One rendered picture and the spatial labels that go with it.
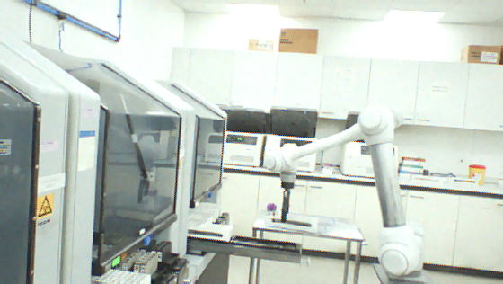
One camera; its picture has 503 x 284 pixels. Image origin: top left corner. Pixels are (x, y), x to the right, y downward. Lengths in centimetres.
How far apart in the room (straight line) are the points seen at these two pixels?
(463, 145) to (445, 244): 124
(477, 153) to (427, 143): 57
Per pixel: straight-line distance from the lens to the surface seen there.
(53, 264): 99
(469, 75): 480
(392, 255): 180
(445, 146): 506
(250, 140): 424
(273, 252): 191
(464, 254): 465
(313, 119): 446
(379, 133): 180
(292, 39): 461
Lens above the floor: 140
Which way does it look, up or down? 3 degrees down
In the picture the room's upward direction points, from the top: 4 degrees clockwise
